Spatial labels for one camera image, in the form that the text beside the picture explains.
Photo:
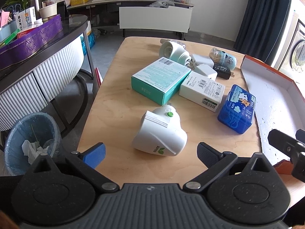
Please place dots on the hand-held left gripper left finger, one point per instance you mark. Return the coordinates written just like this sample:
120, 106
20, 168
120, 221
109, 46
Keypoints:
95, 153

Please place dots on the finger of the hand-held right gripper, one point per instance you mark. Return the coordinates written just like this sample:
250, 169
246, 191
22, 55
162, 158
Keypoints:
283, 140
301, 134

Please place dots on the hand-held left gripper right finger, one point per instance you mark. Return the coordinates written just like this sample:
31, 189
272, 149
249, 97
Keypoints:
207, 153

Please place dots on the orange cardboard box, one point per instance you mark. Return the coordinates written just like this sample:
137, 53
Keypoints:
274, 105

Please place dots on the white leaf-print plug-in vaporizer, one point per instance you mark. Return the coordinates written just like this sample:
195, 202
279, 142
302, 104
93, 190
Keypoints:
159, 133

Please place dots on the blue cartoon print box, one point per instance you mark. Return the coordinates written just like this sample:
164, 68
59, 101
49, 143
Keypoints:
236, 109

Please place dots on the white barcode box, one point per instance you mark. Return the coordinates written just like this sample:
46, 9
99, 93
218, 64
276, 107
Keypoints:
201, 89

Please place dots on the white charger cube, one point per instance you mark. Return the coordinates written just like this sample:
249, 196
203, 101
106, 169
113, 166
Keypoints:
202, 59
206, 72

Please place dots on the teal cardboard box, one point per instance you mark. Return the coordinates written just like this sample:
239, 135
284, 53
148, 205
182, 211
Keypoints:
159, 78

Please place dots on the clear jar blue label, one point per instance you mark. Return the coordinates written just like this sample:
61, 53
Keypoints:
224, 58

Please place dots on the pale green plug-in vaporizer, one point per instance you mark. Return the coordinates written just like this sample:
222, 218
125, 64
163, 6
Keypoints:
175, 52

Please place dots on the clear liquid bottle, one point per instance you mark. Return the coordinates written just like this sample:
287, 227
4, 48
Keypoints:
171, 40

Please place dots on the crumpled white tissue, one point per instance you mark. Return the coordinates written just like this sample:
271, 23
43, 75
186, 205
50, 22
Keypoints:
33, 150

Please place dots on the red notebook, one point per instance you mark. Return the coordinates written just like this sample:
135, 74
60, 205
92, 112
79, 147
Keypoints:
99, 77

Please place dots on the blue trash bin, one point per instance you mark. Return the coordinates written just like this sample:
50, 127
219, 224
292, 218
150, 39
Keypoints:
16, 133

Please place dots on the black charger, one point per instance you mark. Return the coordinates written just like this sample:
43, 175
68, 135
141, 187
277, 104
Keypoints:
222, 71

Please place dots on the washing machine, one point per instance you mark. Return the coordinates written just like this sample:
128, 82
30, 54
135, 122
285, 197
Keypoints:
295, 47

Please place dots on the dark-topped ribbed white cabinet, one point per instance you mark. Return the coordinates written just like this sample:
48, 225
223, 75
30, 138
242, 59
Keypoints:
54, 71

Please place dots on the blue plastic bag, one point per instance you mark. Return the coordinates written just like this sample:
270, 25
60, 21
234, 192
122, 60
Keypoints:
87, 43

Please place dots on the crumpled clear plastic bag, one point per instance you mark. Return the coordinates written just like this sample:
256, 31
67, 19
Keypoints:
96, 33

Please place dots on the dark blue curtain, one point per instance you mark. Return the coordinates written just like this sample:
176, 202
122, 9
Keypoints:
262, 16

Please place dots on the purple patterned box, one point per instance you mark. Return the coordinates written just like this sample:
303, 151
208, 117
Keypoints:
31, 43

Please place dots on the red white box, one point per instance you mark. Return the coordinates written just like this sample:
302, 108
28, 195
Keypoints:
26, 32

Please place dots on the green box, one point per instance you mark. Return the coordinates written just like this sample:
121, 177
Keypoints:
10, 38

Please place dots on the white drawer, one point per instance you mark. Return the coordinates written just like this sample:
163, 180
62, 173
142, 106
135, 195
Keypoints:
154, 19

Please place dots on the curved tv stand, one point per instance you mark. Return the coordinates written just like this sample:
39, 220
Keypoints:
100, 7

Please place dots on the black container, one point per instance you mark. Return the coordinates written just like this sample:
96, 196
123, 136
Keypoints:
62, 9

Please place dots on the white paper cup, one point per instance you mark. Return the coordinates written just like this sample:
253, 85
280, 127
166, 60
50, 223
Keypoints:
48, 10

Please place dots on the white printed card box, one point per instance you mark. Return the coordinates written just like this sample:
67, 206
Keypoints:
26, 18

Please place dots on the grey plastic bag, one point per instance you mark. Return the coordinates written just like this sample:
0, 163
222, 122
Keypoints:
163, 3

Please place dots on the metal thermos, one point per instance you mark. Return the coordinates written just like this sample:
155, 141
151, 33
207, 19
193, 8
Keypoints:
35, 4

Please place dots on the pink paper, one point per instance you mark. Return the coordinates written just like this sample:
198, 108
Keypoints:
4, 19

